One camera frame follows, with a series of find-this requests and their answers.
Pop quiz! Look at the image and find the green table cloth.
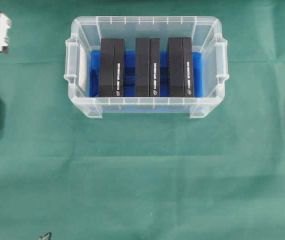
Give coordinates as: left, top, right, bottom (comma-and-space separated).
0, 0, 285, 240

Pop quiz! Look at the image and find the clear plastic storage case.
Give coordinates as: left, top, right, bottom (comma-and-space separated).
64, 16, 230, 119

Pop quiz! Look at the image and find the small grey metal tool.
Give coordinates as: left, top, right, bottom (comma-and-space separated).
38, 232, 52, 240

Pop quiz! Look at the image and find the blue cloth liner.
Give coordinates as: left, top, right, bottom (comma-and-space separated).
88, 50, 203, 98

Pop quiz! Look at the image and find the black box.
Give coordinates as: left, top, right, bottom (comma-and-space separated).
98, 38, 125, 98
134, 37, 161, 98
167, 37, 195, 98

